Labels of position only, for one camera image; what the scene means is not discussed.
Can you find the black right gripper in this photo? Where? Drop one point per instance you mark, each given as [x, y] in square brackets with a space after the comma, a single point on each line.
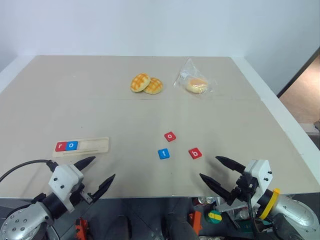
[242, 187]

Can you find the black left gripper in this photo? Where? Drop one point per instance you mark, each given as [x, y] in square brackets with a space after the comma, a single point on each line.
[83, 197]

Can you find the red letter tile b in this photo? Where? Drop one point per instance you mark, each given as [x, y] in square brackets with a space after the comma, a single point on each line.
[195, 153]

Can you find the red letter tile o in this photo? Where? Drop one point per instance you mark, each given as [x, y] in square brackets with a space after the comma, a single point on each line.
[170, 136]

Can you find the wooden letter tray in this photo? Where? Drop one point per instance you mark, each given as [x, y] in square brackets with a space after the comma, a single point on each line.
[95, 145]

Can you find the blue letter tile o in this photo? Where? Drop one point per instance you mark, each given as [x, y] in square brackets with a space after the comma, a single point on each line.
[72, 145]

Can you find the red letter tile r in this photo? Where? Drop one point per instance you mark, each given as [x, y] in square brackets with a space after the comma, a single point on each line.
[60, 146]

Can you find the blue letter tile t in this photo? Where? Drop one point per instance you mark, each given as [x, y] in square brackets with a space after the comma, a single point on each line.
[164, 153]

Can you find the silver cans cluster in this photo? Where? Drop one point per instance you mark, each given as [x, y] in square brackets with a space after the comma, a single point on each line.
[207, 200]

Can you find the green yellow round object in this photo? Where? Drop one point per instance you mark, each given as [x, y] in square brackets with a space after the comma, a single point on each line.
[214, 217]

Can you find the orange red tool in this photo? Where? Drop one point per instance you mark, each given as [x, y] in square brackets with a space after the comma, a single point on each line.
[81, 228]
[196, 222]

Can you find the pale round bagged bun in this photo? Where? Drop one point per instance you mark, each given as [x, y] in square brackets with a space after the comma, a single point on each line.
[196, 85]

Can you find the golden crosshatched bread bun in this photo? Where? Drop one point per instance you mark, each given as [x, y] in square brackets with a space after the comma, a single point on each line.
[140, 82]
[155, 86]

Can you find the bun in plastic bag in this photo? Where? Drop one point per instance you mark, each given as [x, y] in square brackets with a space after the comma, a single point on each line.
[188, 70]

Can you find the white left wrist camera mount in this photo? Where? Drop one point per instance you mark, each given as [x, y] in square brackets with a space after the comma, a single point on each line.
[62, 177]

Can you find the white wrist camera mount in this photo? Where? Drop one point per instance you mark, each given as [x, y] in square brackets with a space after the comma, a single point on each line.
[261, 170]
[62, 177]

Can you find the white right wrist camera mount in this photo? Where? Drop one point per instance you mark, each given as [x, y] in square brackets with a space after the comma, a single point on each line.
[261, 170]

